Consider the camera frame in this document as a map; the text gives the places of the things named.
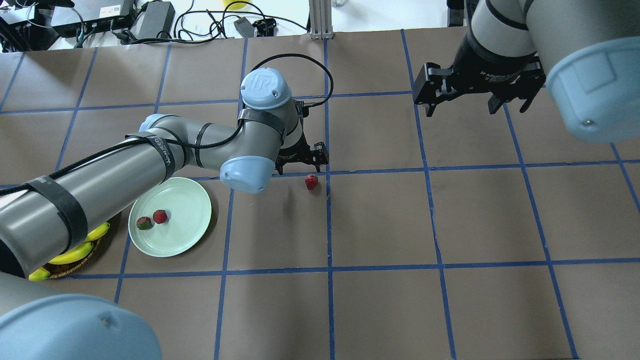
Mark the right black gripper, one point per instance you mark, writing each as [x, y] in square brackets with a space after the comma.
[487, 67]

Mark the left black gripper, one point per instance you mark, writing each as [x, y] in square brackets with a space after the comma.
[294, 150]

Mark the strawberry three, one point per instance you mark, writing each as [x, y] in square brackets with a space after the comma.
[311, 181]

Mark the strawberry one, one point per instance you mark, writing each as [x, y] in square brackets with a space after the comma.
[160, 216]

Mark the strawberry two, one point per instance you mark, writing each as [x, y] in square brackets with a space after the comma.
[144, 223]

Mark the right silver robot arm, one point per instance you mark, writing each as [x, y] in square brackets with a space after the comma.
[585, 53]

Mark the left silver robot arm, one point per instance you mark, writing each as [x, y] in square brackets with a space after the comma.
[54, 213]

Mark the light green plate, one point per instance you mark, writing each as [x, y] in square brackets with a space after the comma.
[189, 210]

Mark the black power adapter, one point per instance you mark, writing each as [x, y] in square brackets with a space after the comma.
[245, 28]

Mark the black power brick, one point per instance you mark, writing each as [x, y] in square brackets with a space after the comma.
[157, 18]

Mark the yellow banana bunch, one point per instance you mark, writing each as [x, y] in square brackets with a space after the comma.
[74, 254]

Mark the brown wicker basket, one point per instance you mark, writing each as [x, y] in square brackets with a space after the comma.
[58, 271]

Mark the aluminium frame post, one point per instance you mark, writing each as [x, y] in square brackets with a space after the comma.
[320, 19]

